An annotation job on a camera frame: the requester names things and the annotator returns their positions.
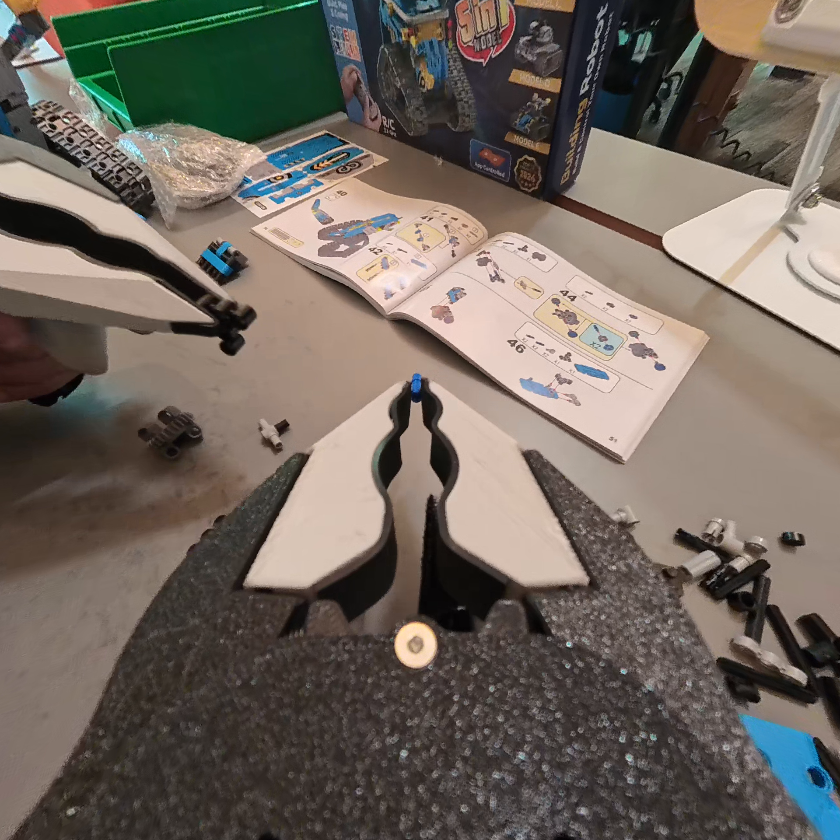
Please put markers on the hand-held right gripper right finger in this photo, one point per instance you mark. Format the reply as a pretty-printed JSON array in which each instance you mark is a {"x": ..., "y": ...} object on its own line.
[{"x": 512, "y": 518}]

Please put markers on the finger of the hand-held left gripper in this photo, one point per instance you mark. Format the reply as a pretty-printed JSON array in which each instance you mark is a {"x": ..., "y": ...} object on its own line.
[
  {"x": 79, "y": 197},
  {"x": 85, "y": 282}
]

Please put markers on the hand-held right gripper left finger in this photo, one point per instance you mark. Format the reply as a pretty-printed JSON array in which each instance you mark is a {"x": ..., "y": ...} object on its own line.
[{"x": 315, "y": 518}]

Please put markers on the black connector piece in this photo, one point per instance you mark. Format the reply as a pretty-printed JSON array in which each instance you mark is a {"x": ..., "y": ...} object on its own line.
[{"x": 229, "y": 325}]

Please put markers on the blue connector pin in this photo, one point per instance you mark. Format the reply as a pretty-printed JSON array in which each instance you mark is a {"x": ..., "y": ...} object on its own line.
[{"x": 417, "y": 387}]

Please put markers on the grey desk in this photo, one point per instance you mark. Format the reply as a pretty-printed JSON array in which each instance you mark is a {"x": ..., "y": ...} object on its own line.
[{"x": 98, "y": 558}]

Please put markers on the white desk stand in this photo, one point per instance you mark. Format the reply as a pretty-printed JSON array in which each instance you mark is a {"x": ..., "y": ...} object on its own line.
[{"x": 722, "y": 249}]

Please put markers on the person's left hand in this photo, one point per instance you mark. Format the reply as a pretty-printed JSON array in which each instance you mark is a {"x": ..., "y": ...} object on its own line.
[{"x": 26, "y": 361}]

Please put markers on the black rubber track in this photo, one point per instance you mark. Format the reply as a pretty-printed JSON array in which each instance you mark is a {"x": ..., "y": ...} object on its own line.
[{"x": 92, "y": 151}]

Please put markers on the white and black pin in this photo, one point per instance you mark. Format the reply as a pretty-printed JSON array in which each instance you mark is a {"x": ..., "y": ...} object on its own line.
[{"x": 269, "y": 430}]

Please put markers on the dark grey gear block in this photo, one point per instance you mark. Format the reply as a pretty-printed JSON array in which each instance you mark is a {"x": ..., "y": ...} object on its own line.
[{"x": 170, "y": 430}]

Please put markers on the crumpled plastic bag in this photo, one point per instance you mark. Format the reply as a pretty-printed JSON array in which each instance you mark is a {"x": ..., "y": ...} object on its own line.
[{"x": 190, "y": 164}]

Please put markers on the small blue black assembly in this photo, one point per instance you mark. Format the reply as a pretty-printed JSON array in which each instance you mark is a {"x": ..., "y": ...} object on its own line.
[{"x": 223, "y": 262}]

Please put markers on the green plastic bin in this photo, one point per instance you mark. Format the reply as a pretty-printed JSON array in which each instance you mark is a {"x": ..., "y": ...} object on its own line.
[
  {"x": 131, "y": 26},
  {"x": 229, "y": 85}
]

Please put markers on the building instruction booklet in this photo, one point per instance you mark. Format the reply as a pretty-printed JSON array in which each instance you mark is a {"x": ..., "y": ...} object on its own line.
[{"x": 525, "y": 315}]

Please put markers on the sticker sheet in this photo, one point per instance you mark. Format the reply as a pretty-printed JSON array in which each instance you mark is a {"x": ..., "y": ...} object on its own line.
[{"x": 308, "y": 170}]

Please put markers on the pile of small building pieces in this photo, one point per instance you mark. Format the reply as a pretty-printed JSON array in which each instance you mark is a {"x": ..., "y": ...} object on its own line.
[{"x": 761, "y": 610}]

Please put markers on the small black bush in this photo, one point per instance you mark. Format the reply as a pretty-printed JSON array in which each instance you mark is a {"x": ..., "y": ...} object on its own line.
[{"x": 793, "y": 539}]

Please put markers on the blue building plate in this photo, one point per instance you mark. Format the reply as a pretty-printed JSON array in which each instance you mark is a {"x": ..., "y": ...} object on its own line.
[{"x": 781, "y": 754}]

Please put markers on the toy robot kit box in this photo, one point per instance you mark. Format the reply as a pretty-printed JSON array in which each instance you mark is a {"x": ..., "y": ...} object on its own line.
[{"x": 459, "y": 98}]

